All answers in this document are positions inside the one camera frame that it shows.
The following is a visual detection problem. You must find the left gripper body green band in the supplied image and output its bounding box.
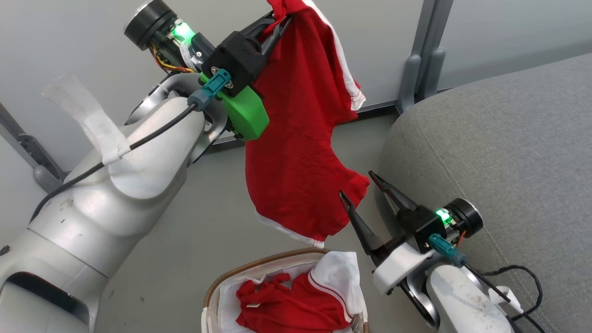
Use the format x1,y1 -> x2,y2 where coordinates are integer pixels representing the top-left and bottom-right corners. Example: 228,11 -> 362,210
124,0 -> 270,141

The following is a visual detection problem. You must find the grey double partition post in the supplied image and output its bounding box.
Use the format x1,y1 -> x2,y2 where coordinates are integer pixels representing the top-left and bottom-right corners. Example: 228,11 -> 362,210
396,0 -> 454,114

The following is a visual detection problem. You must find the white tape strip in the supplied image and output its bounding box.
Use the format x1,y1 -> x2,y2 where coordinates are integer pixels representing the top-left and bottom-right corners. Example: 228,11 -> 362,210
487,285 -> 524,315
40,74 -> 133,165

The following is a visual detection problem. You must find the red shirt with white trim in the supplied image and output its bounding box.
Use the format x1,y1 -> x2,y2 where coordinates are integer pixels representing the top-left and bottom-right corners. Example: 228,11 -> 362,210
244,0 -> 371,248

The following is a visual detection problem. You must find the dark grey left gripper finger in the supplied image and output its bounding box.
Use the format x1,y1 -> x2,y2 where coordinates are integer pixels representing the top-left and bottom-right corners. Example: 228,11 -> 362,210
240,12 -> 279,38
260,16 -> 293,61

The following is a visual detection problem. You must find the crumpled red garment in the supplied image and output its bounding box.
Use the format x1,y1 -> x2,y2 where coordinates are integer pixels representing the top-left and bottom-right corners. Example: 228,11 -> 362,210
235,272 -> 353,333

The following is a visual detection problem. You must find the white garment with red stripe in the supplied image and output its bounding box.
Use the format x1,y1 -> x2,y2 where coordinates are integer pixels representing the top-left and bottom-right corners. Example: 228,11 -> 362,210
307,251 -> 366,325

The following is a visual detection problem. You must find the grey partition post with foot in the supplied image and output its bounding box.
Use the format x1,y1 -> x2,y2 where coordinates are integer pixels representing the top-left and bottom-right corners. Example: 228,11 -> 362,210
0,102 -> 70,193

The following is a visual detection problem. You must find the white laundry basket brown rim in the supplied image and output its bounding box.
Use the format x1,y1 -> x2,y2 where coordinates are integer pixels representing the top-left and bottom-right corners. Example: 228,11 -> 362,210
201,247 -> 370,333

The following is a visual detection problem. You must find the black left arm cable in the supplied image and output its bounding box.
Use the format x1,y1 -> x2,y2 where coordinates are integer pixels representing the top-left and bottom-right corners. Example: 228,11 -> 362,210
29,68 -> 232,224

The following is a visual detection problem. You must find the grey fabric sofa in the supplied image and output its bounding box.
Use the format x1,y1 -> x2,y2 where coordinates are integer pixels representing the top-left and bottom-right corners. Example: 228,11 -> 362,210
377,53 -> 592,333

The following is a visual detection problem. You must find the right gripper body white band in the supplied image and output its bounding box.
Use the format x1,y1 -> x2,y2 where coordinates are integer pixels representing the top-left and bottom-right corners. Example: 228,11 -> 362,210
372,197 -> 484,296

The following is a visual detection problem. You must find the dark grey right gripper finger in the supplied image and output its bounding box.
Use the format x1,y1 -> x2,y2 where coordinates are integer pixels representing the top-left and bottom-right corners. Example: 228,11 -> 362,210
368,171 -> 419,214
339,191 -> 385,255

